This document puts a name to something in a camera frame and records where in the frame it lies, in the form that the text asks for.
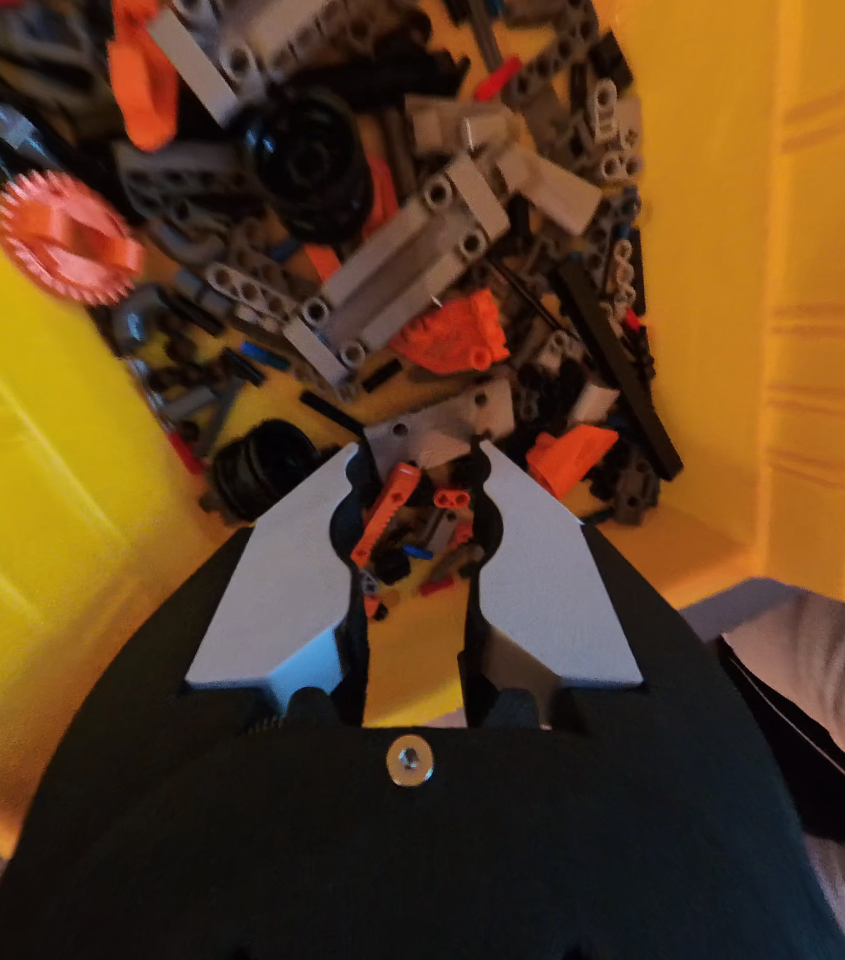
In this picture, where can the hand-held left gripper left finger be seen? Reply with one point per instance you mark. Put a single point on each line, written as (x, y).
(280, 592)

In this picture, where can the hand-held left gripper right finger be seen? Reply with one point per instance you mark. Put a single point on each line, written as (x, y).
(550, 592)

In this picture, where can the pile of building bricks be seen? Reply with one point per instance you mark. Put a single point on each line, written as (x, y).
(557, 375)

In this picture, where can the yellow plastic bin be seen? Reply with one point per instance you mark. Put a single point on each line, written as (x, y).
(730, 300)

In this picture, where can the long grey brick panel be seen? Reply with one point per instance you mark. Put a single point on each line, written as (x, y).
(407, 262)

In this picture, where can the orange toy gear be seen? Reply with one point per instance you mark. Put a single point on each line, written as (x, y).
(66, 240)

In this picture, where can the black toy wheel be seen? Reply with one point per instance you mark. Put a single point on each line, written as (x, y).
(310, 161)

